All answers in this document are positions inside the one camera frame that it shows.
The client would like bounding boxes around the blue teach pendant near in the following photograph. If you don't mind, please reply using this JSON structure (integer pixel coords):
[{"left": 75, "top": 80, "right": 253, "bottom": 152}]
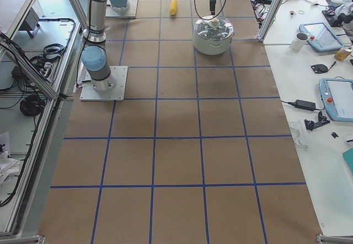
[{"left": 318, "top": 79, "right": 352, "bottom": 122}]

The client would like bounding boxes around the blue teach pendant far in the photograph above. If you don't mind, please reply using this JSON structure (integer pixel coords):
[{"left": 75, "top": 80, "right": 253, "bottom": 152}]
[{"left": 299, "top": 23, "right": 344, "bottom": 52}]

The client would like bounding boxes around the black power adapter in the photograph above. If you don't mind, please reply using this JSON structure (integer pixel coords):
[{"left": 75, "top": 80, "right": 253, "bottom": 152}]
[{"left": 295, "top": 100, "right": 317, "bottom": 111}]

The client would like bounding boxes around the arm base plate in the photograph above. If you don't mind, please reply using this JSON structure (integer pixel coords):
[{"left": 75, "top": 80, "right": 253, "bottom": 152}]
[
  {"left": 80, "top": 66, "right": 128, "bottom": 101},
  {"left": 105, "top": 0, "right": 138, "bottom": 18}
]

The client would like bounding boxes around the white crumpled cloth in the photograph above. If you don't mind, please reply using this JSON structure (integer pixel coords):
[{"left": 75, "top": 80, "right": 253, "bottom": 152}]
[{"left": 0, "top": 132, "right": 22, "bottom": 192}]

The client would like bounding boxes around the yellow corn cob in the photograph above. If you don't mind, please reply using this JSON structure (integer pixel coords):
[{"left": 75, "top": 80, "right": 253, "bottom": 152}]
[{"left": 169, "top": 0, "right": 178, "bottom": 16}]

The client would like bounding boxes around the glass pot lid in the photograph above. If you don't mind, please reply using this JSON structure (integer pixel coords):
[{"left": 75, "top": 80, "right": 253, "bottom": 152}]
[{"left": 194, "top": 15, "right": 234, "bottom": 41}]

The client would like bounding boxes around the blue teach pendant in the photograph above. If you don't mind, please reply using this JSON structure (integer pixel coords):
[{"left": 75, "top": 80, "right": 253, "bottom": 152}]
[
  {"left": 318, "top": 79, "right": 352, "bottom": 122},
  {"left": 299, "top": 23, "right": 344, "bottom": 52}
]

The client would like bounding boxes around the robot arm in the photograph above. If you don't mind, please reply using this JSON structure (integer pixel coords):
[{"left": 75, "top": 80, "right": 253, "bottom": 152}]
[
  {"left": 109, "top": 0, "right": 130, "bottom": 14},
  {"left": 81, "top": 0, "right": 216, "bottom": 92}
]

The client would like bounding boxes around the aluminium frame post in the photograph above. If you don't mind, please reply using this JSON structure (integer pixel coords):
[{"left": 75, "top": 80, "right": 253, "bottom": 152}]
[{"left": 257, "top": 0, "right": 282, "bottom": 42}]

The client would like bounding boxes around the pale green cooking pot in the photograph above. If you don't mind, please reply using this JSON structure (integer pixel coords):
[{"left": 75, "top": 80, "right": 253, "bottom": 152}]
[{"left": 193, "top": 32, "right": 234, "bottom": 56}]

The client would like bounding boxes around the white mug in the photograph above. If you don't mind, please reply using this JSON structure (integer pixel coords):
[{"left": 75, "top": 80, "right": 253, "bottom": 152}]
[{"left": 289, "top": 32, "right": 309, "bottom": 52}]

